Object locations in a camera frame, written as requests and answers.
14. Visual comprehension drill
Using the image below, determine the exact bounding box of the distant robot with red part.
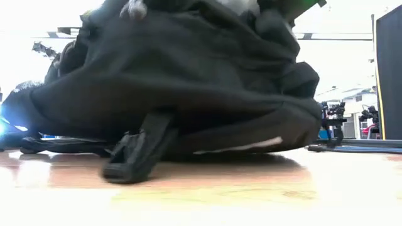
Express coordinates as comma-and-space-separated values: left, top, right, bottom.
359, 105, 380, 139

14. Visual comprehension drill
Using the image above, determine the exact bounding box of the black curtain partition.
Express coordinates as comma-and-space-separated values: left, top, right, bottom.
375, 4, 402, 141

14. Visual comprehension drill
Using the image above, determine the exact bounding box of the distant robot workstation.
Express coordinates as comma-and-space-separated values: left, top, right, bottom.
319, 100, 348, 147

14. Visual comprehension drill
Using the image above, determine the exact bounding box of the long yellow cable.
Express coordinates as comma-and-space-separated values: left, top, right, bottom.
371, 14, 386, 141

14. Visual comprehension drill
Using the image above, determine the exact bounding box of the black backpack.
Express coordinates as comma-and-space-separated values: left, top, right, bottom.
0, 0, 323, 185

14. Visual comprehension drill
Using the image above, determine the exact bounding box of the black metal table frame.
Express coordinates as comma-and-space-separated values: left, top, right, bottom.
313, 138, 402, 149

